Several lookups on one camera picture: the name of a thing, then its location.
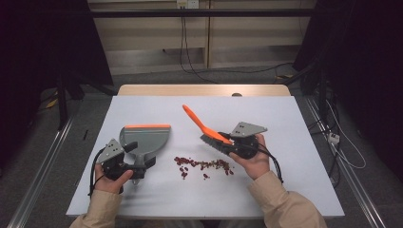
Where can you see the metal floor rail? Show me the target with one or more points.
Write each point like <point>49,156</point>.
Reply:
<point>351,177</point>
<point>38,180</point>

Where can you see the group of red beans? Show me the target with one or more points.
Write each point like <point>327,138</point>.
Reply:
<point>190,161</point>

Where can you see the black metal stand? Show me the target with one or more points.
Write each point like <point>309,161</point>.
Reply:
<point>62,104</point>

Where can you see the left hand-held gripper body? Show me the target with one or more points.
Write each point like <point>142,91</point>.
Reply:
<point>111,151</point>

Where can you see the white table board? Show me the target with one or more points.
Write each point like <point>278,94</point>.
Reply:
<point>202,196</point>

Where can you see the person's left hand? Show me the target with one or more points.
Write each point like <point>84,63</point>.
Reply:
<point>112,183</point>

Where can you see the person's right hand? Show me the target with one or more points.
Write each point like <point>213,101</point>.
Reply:
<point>256,166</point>

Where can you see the grey table grommet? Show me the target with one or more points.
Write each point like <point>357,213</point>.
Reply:
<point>236,94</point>

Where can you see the white wall socket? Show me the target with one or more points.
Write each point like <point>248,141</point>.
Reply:
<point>187,3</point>

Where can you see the wooden table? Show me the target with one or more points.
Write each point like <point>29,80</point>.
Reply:
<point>190,90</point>

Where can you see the orange brush with grey bristles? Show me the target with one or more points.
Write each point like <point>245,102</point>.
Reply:
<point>206,129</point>

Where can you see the grey dustpan with orange edge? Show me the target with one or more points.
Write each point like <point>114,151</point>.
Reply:
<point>147,141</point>

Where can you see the small black floor object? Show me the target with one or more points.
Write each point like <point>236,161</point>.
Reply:
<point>85,134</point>

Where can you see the black horizontal metal bar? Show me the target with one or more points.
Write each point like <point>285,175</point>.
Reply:
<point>202,13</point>

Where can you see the white power strip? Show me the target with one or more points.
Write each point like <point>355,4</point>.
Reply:
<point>333,138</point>

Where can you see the black curtain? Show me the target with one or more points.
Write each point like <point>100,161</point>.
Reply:
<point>38,47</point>
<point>364,63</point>

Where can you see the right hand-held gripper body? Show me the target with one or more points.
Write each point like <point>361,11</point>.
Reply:
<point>245,129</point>

